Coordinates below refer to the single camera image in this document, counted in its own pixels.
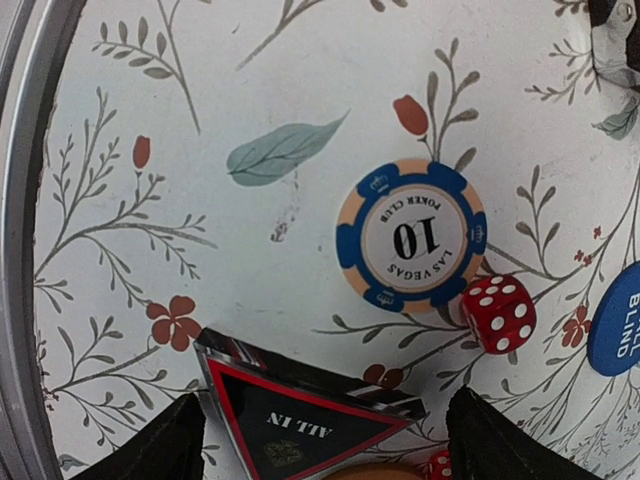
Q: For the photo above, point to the red die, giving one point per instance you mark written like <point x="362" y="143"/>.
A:
<point x="439" y="466"/>
<point x="500" y="312"/>

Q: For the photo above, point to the triangular all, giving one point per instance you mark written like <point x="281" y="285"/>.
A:
<point x="290" y="420"/>

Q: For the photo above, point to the orange big blind button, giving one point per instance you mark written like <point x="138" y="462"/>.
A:
<point x="377" y="471"/>

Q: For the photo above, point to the blue ten poker chip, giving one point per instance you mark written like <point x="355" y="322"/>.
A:
<point x="411" y="235"/>

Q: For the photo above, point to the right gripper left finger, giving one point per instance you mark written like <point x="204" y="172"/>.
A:
<point x="168" y="447"/>

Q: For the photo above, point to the black poker set case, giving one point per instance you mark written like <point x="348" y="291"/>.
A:
<point x="615" y="41"/>

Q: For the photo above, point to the blue small blind button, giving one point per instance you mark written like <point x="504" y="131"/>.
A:
<point x="613" y="340"/>

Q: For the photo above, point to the front aluminium rail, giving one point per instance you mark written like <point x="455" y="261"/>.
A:
<point x="35" y="39"/>

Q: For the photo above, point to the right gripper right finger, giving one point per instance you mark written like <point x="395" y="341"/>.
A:
<point x="484" y="444"/>

